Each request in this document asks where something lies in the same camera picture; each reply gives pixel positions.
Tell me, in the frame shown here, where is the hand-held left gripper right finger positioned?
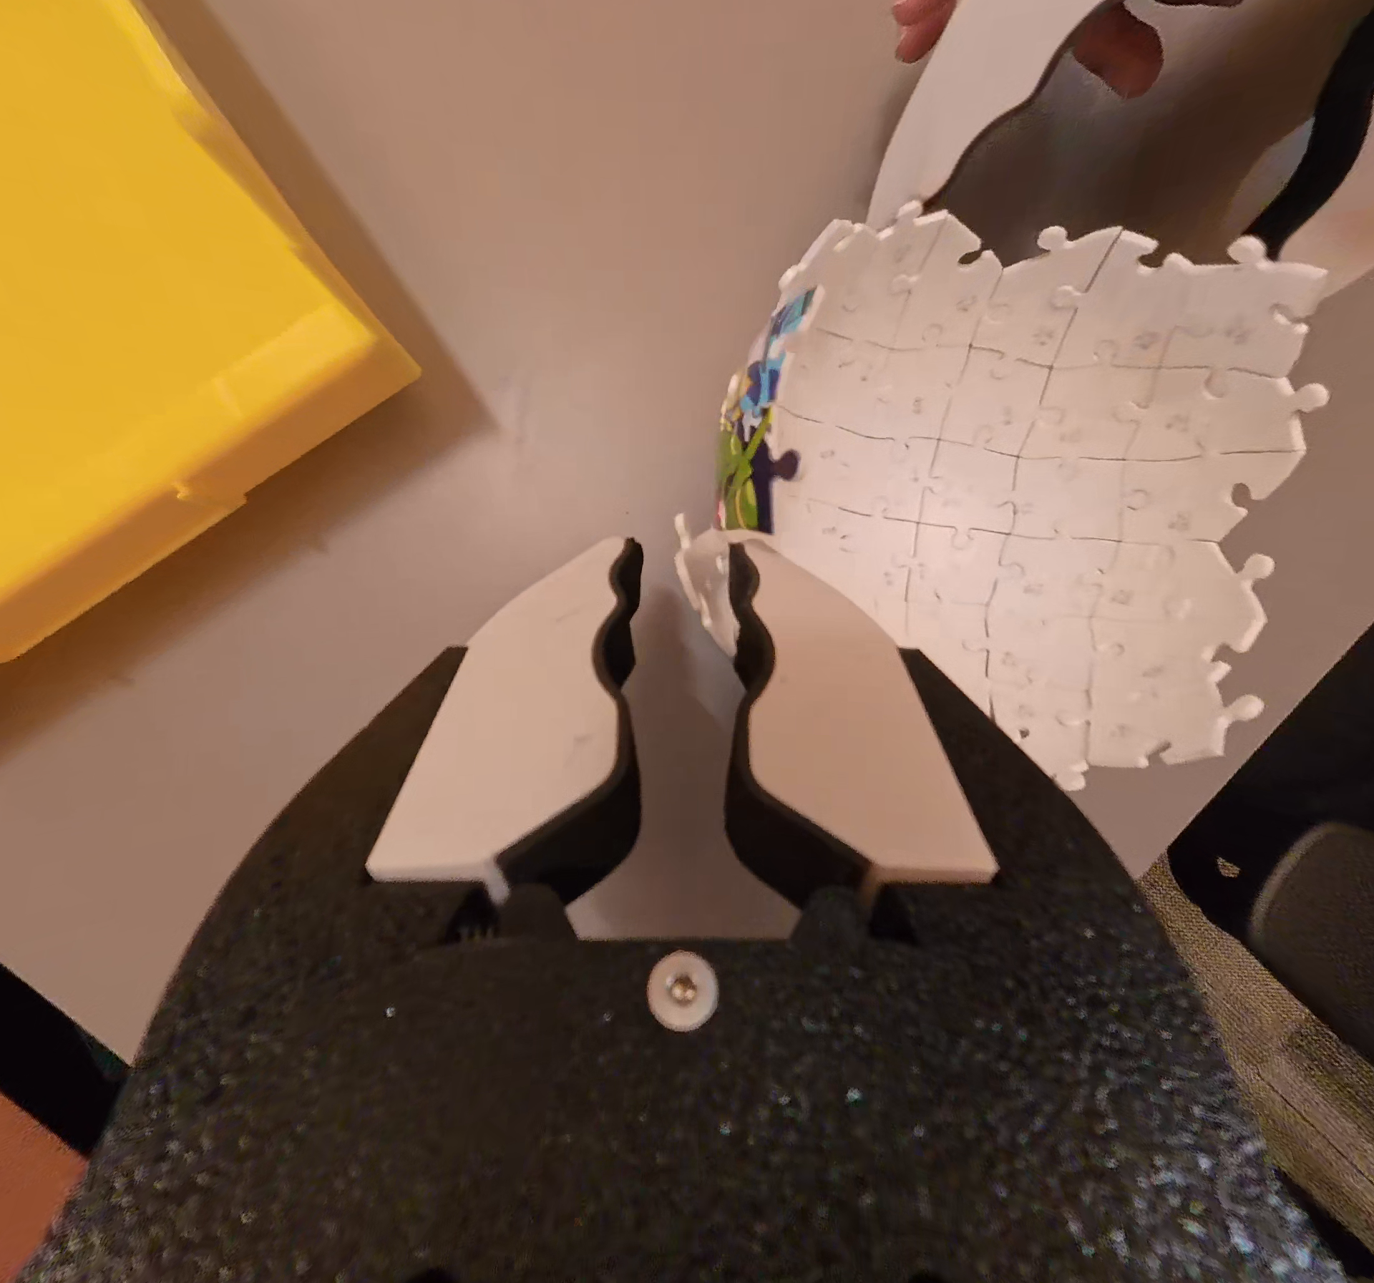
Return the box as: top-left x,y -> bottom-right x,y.
724,540 -> 999,911

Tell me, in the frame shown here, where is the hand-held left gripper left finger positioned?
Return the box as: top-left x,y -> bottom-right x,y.
364,537 -> 645,905

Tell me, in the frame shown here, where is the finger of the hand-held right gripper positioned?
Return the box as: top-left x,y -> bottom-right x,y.
867,0 -> 1239,227
1245,21 -> 1374,294

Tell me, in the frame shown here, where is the single jigsaw puzzle piece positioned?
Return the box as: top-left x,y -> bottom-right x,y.
674,513 -> 753,659

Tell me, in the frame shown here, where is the colourful cartoon puzzle ball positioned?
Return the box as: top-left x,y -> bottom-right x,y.
674,201 -> 1332,792

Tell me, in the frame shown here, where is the grey fabric chair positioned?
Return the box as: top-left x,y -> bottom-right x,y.
1138,822 -> 1374,1252

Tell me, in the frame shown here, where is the yellow plastic bin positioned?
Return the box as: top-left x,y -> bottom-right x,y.
0,0 -> 422,662

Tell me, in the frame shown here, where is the brown wooden cabinet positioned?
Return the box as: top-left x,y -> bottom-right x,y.
0,1090 -> 89,1283

